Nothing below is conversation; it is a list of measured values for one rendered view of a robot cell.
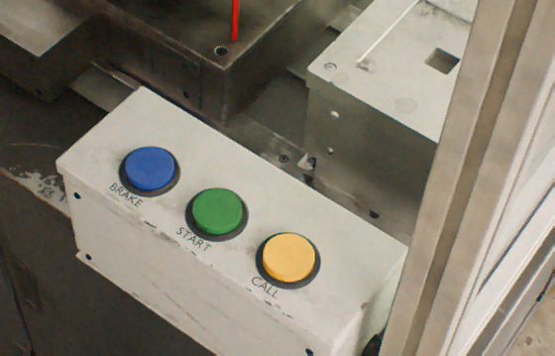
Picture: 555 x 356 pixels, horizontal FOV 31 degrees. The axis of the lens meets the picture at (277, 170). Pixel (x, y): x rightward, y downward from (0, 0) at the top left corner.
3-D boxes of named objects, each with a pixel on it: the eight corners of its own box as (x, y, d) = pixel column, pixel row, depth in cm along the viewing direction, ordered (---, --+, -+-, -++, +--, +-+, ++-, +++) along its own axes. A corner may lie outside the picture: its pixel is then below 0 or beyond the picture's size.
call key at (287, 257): (322, 264, 79) (324, 250, 77) (293, 298, 77) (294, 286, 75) (281, 237, 80) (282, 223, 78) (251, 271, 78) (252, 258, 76)
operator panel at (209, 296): (386, 337, 91) (411, 247, 79) (317, 428, 85) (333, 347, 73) (150, 184, 100) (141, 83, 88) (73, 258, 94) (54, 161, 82)
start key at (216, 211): (252, 218, 81) (252, 204, 79) (221, 251, 79) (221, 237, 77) (212, 193, 82) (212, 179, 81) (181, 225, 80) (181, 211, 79)
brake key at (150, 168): (184, 176, 83) (183, 161, 82) (153, 206, 81) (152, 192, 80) (148, 153, 85) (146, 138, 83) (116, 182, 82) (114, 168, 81)
